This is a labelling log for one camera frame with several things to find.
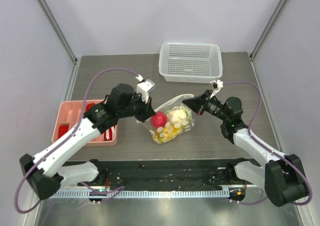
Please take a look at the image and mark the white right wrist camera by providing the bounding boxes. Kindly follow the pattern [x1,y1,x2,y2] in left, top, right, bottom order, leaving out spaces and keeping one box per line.
[210,79,224,98]

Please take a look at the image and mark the red cloth lower left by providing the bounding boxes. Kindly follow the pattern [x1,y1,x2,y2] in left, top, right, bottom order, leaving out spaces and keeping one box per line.
[57,124,69,139]

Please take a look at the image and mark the red white striped cloth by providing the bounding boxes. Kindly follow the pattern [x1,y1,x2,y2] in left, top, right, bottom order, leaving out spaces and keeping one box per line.
[103,126,117,142]

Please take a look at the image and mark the pink compartment tray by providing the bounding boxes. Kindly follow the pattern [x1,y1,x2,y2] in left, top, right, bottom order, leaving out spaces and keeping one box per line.
[51,100,118,147]

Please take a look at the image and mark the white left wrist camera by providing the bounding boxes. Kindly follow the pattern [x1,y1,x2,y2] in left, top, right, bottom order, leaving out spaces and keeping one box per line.
[135,74,156,104]

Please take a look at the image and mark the white fake cauliflower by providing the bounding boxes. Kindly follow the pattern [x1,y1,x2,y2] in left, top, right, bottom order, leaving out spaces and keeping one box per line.
[166,106,192,124]

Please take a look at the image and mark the red fake pomegranate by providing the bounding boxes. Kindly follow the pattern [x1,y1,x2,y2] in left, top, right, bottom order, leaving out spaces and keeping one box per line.
[150,111,168,128]

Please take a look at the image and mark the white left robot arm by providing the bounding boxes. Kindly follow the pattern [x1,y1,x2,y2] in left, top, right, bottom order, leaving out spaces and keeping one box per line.
[19,80,155,200]

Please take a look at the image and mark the white slotted cable duct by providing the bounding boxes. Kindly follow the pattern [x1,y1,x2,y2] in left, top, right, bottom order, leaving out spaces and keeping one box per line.
[50,188,230,199]

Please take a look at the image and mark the red cloth upper compartment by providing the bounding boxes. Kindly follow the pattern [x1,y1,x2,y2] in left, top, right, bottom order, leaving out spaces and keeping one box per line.
[83,103,95,114]

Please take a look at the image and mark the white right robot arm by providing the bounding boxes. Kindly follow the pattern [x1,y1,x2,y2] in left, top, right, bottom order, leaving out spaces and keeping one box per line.
[183,90,313,207]

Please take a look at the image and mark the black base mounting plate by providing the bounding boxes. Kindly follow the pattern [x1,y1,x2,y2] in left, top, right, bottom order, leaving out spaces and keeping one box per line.
[76,158,256,191]

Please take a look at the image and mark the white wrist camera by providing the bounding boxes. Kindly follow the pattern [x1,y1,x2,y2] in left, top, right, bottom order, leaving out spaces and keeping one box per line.
[210,79,224,98]
[135,74,156,104]

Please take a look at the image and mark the clear zip top bag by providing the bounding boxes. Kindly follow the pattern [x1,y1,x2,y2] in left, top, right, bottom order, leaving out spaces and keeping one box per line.
[137,94,195,144]

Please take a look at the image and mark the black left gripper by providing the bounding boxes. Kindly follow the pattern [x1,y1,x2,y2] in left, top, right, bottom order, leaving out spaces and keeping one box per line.
[117,91,156,122]

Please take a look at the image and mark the white perforated plastic basket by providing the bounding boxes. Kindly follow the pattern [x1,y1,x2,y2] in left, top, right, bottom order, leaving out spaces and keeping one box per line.
[158,42,223,84]

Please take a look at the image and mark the yellow fake lemon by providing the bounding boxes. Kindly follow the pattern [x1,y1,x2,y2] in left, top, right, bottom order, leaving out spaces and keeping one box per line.
[159,126,182,138]

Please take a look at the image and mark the yellow fake bananas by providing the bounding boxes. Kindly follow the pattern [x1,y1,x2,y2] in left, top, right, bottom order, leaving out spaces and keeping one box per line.
[149,127,184,144]

